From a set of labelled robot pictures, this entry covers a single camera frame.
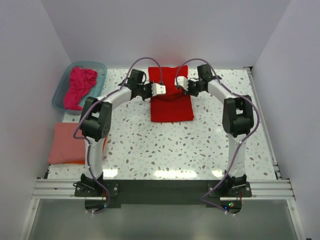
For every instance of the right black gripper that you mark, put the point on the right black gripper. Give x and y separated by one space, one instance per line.
191 87

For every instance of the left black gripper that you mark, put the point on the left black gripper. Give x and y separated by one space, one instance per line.
148 93

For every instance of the red t-shirt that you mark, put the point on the red t-shirt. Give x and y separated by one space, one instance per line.
174 106

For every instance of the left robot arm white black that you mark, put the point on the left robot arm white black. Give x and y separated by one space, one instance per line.
95 122

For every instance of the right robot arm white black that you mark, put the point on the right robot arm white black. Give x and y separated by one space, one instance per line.
237 120

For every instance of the teal plastic bin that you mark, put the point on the teal plastic bin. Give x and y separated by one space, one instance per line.
59 95

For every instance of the magenta crumpled t-shirt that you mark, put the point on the magenta crumpled t-shirt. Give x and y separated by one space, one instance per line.
81 81

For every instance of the orange folded t-shirt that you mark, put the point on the orange folded t-shirt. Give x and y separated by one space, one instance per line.
105 142

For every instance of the pink folded t-shirt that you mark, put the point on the pink folded t-shirt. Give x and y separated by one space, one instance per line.
65 148

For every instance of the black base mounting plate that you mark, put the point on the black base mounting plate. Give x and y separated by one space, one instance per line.
115 193

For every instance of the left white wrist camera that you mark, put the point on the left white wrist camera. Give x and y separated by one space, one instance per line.
158 89

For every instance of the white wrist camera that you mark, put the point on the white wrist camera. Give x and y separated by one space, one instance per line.
182 82
158 89

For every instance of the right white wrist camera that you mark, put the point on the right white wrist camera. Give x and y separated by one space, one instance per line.
182 82

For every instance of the aluminium frame rail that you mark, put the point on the aluminium frame rail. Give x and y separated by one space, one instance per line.
261 189

